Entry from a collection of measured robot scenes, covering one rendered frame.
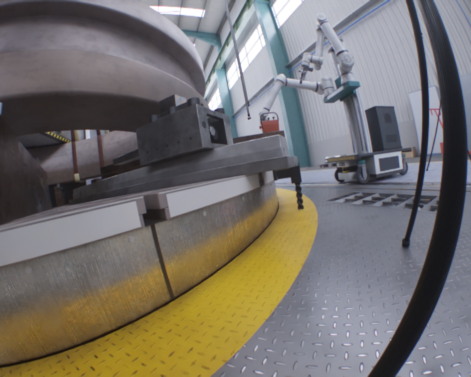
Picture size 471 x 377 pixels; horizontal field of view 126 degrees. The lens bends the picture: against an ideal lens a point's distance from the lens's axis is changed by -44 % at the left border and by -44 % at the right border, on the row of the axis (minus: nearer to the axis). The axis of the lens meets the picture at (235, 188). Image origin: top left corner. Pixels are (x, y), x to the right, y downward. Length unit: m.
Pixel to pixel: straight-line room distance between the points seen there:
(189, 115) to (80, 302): 0.87
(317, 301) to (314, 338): 0.12
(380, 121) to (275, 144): 1.88
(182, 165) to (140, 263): 0.70
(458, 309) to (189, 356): 0.55
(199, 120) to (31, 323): 0.96
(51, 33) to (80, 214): 1.26
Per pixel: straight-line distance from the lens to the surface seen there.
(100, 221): 0.50
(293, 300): 0.55
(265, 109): 2.62
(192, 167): 1.11
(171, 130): 1.09
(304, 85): 3.02
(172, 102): 1.28
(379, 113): 2.67
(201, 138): 0.98
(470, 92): 7.37
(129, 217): 0.52
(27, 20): 1.67
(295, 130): 11.39
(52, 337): 0.60
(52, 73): 1.21
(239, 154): 0.98
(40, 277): 0.53
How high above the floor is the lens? 0.33
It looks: 4 degrees down
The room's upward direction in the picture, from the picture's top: 10 degrees counter-clockwise
